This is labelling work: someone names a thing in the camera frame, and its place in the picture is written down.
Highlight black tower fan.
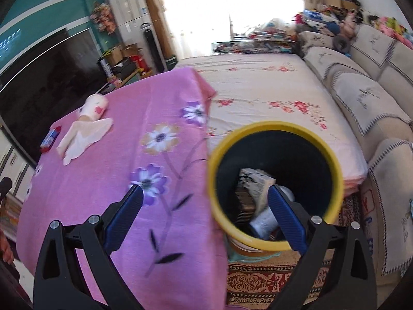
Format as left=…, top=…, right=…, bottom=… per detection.
left=140, top=22, right=166, bottom=74

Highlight grey neck pillow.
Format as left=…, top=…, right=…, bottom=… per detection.
left=334, top=35, right=353, bottom=54

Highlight white paper cup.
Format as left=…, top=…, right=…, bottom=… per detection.
left=78, top=94, right=108, bottom=122

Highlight yellow-rimmed trash bin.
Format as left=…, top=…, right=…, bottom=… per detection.
left=207, top=121, right=345, bottom=252

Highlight cream floral bedsheet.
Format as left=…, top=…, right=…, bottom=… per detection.
left=176, top=53, right=368, bottom=197

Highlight beige sofa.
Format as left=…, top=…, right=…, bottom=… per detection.
left=297, top=24, right=413, bottom=285

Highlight white tissue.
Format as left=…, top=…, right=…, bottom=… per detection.
left=56, top=118, right=114, bottom=166

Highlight white refrigerator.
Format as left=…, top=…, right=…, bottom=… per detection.
left=106, top=0, right=154, bottom=52

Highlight open cardboard boxes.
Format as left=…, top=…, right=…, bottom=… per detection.
left=105, top=43, right=142, bottom=68

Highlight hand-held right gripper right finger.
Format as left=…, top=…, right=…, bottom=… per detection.
left=267, top=184, right=378, bottom=310

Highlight artificial flower decoration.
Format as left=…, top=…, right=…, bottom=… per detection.
left=90, top=3, right=117, bottom=34

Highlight brown takeout container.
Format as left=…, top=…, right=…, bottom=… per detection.
left=234, top=181, right=259, bottom=230

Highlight white pill bottle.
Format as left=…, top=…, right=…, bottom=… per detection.
left=248, top=205, right=281, bottom=241

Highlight pink floral blanket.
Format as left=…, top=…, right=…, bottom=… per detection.
left=16, top=67, right=229, bottom=310

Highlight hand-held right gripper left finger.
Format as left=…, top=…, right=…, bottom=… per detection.
left=32, top=184, right=144, bottom=310

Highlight black television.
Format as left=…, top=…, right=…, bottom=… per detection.
left=0, top=27, right=108, bottom=168

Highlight small red and blue box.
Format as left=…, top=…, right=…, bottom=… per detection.
left=40, top=127, right=62, bottom=153

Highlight cluttered glass table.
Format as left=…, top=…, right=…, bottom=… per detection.
left=211, top=37, right=297, bottom=54

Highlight pile of plush toys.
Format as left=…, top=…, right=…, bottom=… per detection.
left=342, top=6, right=413, bottom=39

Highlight patterned cardboard box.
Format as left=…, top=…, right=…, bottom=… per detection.
left=238, top=168, right=276, bottom=214

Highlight patterned rug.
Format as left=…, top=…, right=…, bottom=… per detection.
left=226, top=194, right=365, bottom=307

